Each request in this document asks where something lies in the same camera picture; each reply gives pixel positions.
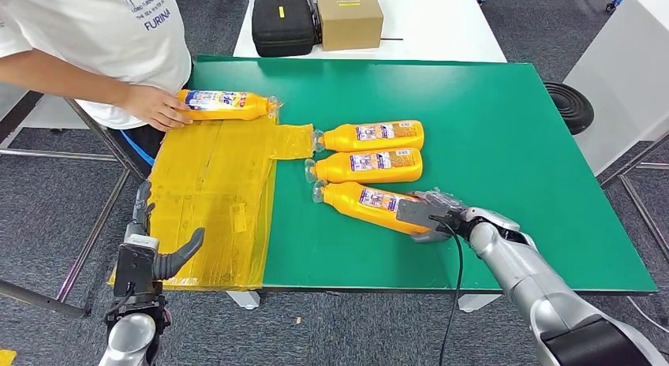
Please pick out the person's right hand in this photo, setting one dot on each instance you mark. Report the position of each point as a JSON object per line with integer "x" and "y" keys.
{"x": 151, "y": 107}

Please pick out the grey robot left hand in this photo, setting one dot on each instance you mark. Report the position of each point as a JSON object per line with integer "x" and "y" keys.
{"x": 143, "y": 212}

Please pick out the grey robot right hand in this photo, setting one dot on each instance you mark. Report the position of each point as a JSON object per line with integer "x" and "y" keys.
{"x": 449, "y": 202}

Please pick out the orange detergent bottle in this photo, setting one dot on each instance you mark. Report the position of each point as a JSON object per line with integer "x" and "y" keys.
{"x": 366, "y": 174}
{"x": 230, "y": 112}
{"x": 355, "y": 207}
{"x": 376, "y": 142}

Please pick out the yellow plastic sheet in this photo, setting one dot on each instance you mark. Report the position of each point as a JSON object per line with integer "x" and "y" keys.
{"x": 209, "y": 196}

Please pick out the person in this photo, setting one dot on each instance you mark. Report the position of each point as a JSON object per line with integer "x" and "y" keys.
{"x": 104, "y": 39}

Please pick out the white table foot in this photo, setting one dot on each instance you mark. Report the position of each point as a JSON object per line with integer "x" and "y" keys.
{"x": 475, "y": 303}
{"x": 244, "y": 299}

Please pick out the black ribbed round stool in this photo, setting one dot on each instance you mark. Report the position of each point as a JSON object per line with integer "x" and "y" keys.
{"x": 568, "y": 106}

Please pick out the black hard case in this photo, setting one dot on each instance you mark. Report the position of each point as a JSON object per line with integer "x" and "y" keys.
{"x": 285, "y": 29}

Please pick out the brown cardboard box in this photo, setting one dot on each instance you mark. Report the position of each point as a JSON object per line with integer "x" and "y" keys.
{"x": 349, "y": 24}

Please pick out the white table with metal legs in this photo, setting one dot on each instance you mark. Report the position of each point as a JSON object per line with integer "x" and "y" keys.
{"x": 622, "y": 66}

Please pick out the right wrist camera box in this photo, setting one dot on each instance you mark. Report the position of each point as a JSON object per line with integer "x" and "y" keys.
{"x": 420, "y": 214}

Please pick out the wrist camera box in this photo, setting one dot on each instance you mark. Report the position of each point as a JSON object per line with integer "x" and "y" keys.
{"x": 133, "y": 264}
{"x": 420, "y": 214}

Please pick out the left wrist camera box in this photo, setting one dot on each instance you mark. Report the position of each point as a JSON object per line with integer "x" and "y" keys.
{"x": 133, "y": 264}

